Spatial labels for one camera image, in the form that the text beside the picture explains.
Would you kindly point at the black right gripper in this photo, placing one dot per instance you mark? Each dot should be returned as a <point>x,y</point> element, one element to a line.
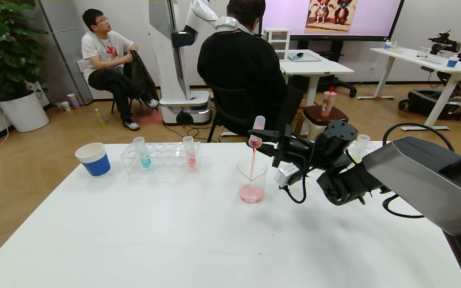
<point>279,148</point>

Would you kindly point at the blue pigment test tube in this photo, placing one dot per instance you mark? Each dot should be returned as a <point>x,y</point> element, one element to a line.
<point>145,161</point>

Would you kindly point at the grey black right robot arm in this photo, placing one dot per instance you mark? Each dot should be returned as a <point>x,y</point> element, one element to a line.
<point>414,176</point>

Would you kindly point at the black distant robot arm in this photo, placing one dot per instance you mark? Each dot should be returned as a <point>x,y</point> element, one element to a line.
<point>444,42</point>

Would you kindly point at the clear glass beaker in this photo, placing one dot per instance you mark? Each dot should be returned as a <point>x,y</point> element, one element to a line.
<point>251,194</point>

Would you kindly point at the yellow pigment test tube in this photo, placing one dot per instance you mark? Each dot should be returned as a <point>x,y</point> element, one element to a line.
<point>361,142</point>

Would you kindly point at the clear plastic test tube rack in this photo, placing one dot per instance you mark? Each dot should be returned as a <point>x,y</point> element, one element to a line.
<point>166,163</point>
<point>371,147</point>

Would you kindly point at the black office chair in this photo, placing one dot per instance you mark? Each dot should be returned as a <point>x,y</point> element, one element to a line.
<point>234,112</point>

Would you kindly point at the beige stool brown seat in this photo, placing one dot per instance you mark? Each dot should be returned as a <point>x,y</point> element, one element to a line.
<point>326,115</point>

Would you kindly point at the drink cup red straw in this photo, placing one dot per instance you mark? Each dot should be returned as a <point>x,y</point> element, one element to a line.
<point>327,104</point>

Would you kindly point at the seated person black sweater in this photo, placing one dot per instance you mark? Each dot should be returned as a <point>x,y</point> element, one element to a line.
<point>238,68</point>

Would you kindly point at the white office desk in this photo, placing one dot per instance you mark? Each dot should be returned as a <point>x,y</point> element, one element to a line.
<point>318,67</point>
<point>414,56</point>

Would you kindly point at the white drawer box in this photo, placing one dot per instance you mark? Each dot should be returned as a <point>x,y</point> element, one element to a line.
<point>276,42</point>

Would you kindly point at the white humanoid robot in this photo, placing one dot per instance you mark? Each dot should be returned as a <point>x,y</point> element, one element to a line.
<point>170,60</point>

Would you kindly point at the black jacket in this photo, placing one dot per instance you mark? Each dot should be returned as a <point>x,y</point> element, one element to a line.
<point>140,78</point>

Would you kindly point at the large black-framed display screen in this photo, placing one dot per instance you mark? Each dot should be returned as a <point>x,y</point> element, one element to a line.
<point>374,16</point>

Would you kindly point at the green plastic bottle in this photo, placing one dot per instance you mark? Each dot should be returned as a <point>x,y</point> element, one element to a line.
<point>100,118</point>

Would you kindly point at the blue white paper cup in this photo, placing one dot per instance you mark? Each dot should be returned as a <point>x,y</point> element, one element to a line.
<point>95,164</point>

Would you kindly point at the seated man white t-shirt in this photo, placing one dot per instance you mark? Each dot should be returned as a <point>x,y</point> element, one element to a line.
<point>104,50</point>

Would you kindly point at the pink purple cup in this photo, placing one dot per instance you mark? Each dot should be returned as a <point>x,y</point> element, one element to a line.
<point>73,101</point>

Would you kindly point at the small blue paper cup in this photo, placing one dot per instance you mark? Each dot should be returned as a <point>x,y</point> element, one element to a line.
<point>452,62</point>

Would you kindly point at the small white cup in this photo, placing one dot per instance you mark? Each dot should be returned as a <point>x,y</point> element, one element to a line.
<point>65,106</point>

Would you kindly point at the grey metal cabinet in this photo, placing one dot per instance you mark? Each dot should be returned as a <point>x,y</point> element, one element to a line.
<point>64,40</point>

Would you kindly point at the white plant pot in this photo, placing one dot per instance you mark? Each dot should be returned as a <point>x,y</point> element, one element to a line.
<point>24,112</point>

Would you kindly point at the green leafy plant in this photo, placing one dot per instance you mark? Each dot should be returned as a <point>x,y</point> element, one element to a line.
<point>2,52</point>

